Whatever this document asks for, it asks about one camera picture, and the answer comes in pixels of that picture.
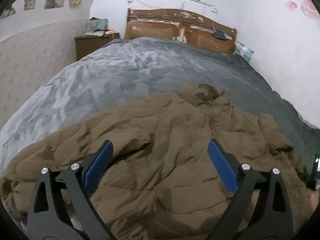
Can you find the grey plush bed blanket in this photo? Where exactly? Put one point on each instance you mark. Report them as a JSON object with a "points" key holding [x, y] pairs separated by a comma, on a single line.
{"points": [[127, 70]]}

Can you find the pink flower wall stickers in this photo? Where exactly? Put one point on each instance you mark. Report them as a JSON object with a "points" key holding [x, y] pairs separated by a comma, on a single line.
{"points": [[306, 7]]}

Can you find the brown wooden headboard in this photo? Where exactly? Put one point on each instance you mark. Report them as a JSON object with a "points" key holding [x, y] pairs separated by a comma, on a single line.
{"points": [[181, 25]]}

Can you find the bee costume cat sticker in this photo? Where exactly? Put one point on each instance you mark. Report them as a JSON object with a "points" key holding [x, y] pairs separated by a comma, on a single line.
{"points": [[9, 10]]}

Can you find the dark wooden nightstand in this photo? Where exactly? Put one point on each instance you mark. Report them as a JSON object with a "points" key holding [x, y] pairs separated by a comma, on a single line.
{"points": [[85, 45]]}

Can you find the green bag on nightstand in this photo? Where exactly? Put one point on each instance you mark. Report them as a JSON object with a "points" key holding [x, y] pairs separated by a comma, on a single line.
{"points": [[96, 27]]}

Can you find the black device on headboard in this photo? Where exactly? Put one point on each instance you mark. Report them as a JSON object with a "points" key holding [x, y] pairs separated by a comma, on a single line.
{"points": [[220, 35]]}

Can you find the brown puffer jacket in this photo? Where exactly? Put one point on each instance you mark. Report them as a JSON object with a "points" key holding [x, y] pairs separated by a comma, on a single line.
{"points": [[161, 183]]}

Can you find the tabby kitten wall sticker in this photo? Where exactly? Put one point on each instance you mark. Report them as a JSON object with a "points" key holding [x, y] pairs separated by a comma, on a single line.
{"points": [[29, 4]]}

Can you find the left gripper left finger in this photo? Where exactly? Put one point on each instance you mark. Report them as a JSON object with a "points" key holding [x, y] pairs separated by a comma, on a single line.
{"points": [[48, 217]]}

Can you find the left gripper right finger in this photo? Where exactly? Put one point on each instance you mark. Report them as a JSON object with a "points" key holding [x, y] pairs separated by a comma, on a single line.
{"points": [[260, 207]]}

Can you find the plaid pillow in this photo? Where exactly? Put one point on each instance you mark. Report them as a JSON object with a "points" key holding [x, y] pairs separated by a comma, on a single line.
{"points": [[243, 51]]}

